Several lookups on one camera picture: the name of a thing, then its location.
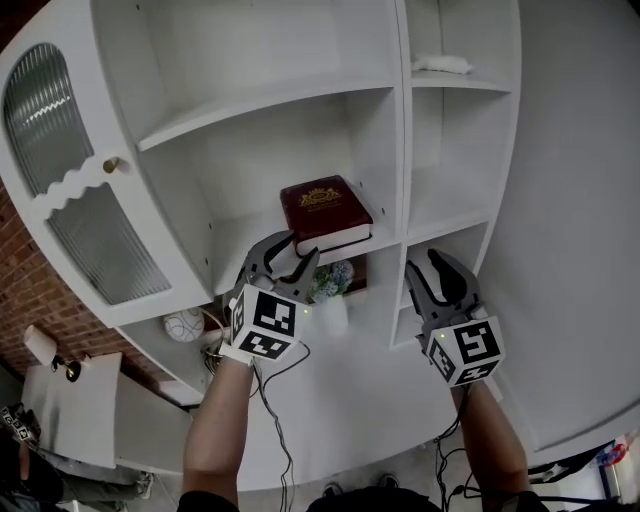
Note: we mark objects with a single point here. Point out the white shade table lamp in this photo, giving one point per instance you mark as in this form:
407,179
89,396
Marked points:
42,345

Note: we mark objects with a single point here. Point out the white side table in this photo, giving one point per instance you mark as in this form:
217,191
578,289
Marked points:
75,410

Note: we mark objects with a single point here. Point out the white shelf compartment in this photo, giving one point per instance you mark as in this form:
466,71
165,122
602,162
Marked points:
225,165

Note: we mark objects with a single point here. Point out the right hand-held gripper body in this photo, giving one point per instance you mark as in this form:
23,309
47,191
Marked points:
475,345

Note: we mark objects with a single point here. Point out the group of plastic bottles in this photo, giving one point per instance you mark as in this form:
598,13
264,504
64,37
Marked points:
612,454

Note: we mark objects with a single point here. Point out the white folded cloth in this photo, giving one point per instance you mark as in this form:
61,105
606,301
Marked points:
442,64

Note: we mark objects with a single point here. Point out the person's right shoe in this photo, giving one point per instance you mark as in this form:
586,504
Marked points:
389,481

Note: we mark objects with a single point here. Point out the white vase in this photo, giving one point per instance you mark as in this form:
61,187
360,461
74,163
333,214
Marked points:
336,317

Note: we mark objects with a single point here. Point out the round white globe lamp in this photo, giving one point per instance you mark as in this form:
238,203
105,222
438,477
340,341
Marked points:
184,325

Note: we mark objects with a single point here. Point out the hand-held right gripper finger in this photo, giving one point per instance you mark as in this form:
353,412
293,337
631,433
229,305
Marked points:
417,295
467,282

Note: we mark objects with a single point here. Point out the white shelf cabinet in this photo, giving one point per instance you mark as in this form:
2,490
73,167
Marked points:
380,400

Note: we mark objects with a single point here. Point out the black window frame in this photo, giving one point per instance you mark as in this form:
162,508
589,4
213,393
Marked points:
565,467

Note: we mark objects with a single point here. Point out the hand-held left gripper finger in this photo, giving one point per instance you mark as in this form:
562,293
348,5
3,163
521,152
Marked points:
307,277
257,252

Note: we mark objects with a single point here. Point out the person's left forearm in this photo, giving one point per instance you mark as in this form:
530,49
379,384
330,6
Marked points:
220,425

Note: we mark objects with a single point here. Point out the dark red hardcover book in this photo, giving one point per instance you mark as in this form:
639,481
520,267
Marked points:
325,207

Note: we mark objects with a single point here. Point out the person's right forearm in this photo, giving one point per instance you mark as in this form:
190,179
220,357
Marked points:
487,440

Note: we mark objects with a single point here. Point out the person's shoe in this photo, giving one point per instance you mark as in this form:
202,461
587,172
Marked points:
332,489
389,481

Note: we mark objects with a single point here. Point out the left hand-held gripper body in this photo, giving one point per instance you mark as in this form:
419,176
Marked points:
272,320

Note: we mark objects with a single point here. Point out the pale blue flower bunch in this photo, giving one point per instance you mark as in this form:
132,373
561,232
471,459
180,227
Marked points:
332,280

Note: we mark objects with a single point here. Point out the brass cabinet door knob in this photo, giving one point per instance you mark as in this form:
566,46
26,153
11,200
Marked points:
114,165

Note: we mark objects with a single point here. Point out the person's left shoe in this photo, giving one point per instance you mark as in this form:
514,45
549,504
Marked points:
332,489

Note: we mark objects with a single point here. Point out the person's black clothing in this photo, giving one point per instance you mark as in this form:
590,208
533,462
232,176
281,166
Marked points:
380,502

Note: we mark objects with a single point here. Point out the white ribbed glass cabinet door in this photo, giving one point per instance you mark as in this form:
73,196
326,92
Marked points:
20,210

